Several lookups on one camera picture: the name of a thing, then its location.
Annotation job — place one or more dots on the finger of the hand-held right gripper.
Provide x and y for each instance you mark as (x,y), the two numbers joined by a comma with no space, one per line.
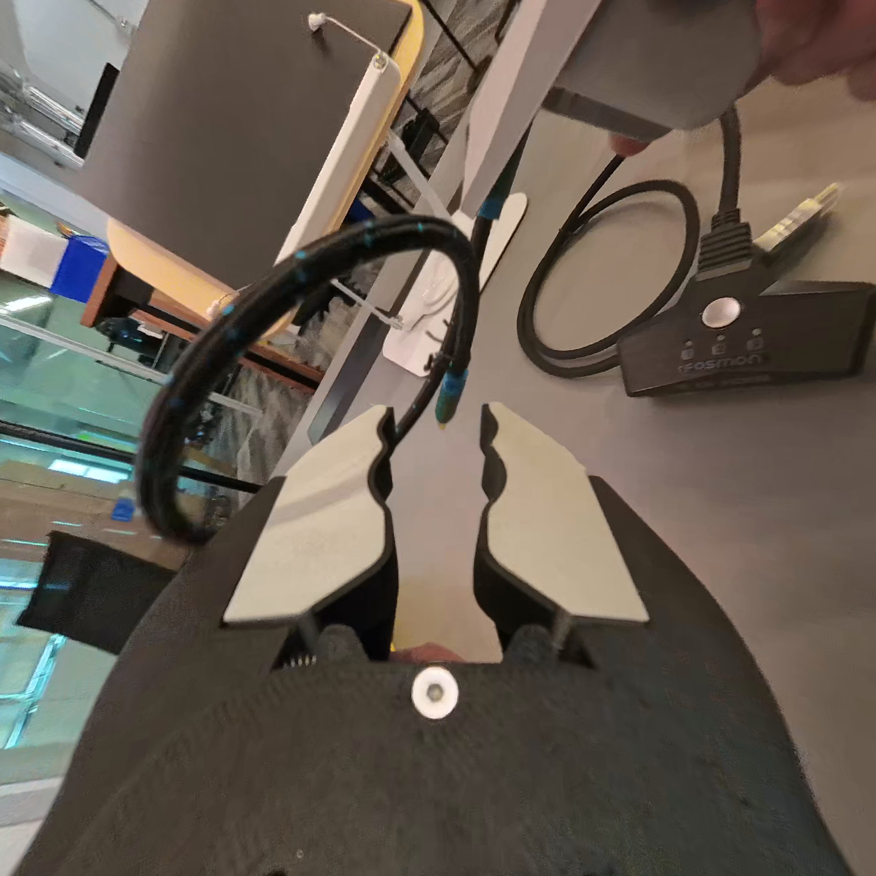
(520,82)
(650,55)

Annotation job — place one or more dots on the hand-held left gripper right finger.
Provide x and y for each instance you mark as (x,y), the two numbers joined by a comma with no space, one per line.
(561,547)

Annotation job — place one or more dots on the wooden book stand white base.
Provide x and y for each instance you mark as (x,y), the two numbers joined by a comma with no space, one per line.
(239,137)

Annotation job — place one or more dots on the blue storage box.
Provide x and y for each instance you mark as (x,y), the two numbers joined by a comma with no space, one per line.
(79,270)

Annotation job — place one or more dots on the flat cardboard box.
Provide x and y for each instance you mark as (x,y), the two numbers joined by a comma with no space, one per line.
(55,493)

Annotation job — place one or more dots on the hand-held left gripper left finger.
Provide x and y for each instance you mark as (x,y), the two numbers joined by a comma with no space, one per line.
(308,547)

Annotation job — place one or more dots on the wood-edged desk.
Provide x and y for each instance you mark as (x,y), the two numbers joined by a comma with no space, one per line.
(274,363)

